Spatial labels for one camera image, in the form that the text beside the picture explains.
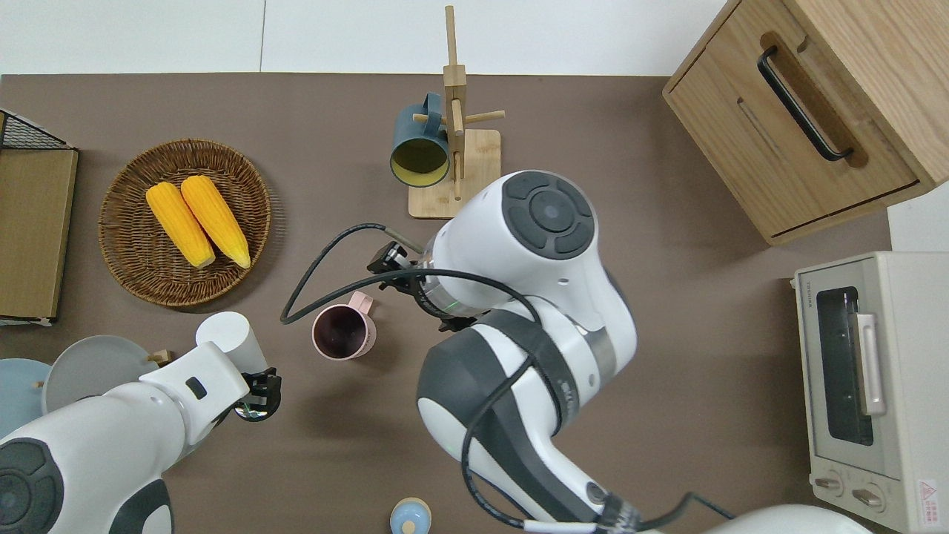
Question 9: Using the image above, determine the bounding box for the pink ribbed mug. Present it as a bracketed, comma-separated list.
[311, 291, 377, 362]

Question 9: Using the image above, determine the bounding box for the brown wicker basket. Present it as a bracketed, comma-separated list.
[99, 139, 272, 308]

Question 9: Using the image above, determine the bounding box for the wooden mug tree stand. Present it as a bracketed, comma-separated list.
[409, 5, 506, 220]

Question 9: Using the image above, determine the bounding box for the dark blue mug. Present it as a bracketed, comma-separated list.
[390, 92, 452, 188]

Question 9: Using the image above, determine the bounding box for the yellow corn cob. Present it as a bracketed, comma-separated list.
[145, 182, 216, 269]
[180, 175, 252, 269]

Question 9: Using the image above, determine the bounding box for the white toaster oven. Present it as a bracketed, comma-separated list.
[792, 251, 949, 534]

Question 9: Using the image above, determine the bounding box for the light blue plate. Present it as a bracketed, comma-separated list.
[0, 358, 53, 440]

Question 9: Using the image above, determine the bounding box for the wooden cabinet with black handle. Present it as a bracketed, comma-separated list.
[662, 0, 949, 247]

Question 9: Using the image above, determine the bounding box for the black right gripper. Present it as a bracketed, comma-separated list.
[367, 240, 479, 333]

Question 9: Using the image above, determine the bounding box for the wire shelf with wooden boards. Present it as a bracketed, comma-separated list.
[0, 109, 79, 327]

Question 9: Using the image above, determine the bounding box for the wooden plate rack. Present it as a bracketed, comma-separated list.
[31, 349, 175, 390]

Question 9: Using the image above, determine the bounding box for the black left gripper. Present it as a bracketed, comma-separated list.
[234, 369, 283, 423]

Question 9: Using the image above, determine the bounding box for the brown table mat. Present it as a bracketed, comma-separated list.
[0, 73, 894, 534]

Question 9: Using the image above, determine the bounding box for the grey plate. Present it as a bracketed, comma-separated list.
[42, 335, 160, 416]

